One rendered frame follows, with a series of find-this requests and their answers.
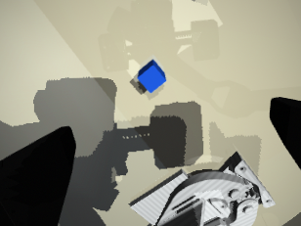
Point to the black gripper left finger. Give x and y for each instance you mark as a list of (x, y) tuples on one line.
[(33, 181)]

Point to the blue cube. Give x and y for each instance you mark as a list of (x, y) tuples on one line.
[(152, 76)]

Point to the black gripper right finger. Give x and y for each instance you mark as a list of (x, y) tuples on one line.
[(285, 115)]

